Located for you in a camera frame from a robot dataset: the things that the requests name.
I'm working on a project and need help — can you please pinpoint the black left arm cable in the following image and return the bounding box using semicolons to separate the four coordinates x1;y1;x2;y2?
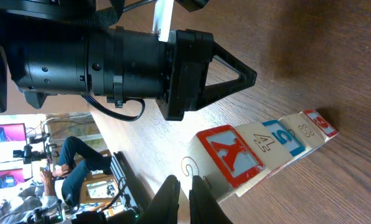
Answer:
81;0;157;123

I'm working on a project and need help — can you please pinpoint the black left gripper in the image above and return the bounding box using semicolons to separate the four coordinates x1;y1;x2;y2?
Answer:
157;30;257;121

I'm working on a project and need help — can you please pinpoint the pink screen monitor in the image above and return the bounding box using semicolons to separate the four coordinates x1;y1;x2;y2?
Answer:
0;123;27;143
0;169;25;189

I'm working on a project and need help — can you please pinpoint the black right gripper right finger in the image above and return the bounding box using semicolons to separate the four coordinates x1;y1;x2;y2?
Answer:
189;175;232;224

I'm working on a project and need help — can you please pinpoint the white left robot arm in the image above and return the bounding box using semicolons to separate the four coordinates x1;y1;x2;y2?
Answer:
0;0;257;121

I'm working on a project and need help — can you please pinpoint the red U letter block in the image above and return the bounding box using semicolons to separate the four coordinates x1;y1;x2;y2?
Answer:
279;114;325;158

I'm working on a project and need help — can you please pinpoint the blue D letter block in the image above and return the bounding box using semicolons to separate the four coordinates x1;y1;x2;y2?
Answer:
235;122;293;197

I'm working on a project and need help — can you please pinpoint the baseball picture wooden block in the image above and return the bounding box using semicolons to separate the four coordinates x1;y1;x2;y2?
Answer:
299;110;339;142

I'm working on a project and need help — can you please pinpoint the pink screen monitor upper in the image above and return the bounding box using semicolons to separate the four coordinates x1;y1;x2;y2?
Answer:
0;123;27;143

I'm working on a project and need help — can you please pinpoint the seated person in background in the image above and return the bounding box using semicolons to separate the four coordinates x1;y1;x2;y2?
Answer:
40;136;112;207

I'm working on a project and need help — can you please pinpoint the yellow edged wooden block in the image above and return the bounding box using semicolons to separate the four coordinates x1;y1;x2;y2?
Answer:
263;119;306;164

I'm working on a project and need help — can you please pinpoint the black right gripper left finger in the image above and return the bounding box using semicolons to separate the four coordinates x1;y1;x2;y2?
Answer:
136;175;181;224

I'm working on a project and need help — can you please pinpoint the pink screen monitor lower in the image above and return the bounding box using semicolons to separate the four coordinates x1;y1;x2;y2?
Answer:
0;169;25;189

